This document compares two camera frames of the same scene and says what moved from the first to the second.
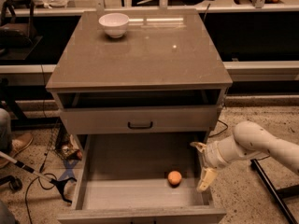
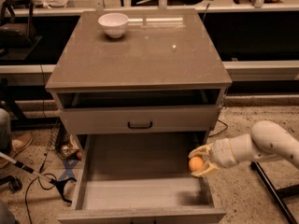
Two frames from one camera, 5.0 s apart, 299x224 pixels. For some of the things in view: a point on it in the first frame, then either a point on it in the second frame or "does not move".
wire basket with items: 62,142 does not move
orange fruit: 175,177 to 195,163
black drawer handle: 140,126 does not move
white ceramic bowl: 115,23 does not move
